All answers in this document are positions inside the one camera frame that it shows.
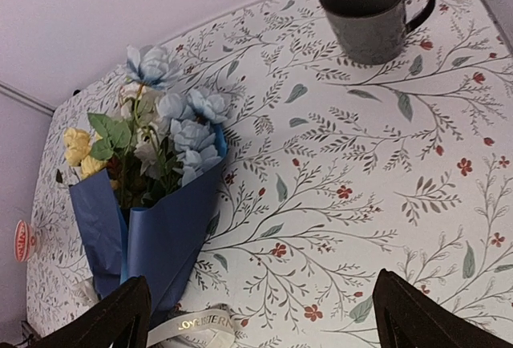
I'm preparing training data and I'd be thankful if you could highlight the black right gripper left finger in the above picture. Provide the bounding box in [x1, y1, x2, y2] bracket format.
[32, 276, 151, 348]

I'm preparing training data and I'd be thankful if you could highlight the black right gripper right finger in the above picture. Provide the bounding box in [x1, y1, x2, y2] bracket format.
[372, 269, 512, 348]

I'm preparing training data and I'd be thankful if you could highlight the blue wrapping paper sheet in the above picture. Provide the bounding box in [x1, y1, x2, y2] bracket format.
[67, 125, 229, 317]

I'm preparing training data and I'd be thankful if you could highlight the clear plastic wrap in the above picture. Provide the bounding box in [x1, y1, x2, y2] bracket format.
[94, 277, 236, 347]

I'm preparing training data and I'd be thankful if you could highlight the yellow fake flower stem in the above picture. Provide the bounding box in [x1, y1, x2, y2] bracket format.
[63, 127, 119, 190]

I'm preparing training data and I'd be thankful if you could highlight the white blue fake flower stem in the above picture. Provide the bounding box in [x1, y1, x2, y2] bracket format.
[156, 87, 229, 192]

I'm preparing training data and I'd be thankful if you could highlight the pale blue fake flower stem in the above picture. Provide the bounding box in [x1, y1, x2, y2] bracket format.
[119, 45, 182, 131]

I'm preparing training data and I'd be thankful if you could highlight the red patterned small dish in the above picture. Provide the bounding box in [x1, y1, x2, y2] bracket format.
[14, 221, 39, 262]

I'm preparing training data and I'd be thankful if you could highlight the floral patterned tablecloth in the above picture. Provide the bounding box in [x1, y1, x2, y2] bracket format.
[26, 0, 513, 348]

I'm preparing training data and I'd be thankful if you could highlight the dark grey metal mug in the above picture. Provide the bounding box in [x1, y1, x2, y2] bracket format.
[319, 0, 435, 65]

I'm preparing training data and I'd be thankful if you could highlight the left aluminium frame post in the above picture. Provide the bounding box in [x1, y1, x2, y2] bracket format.
[0, 81, 55, 116]

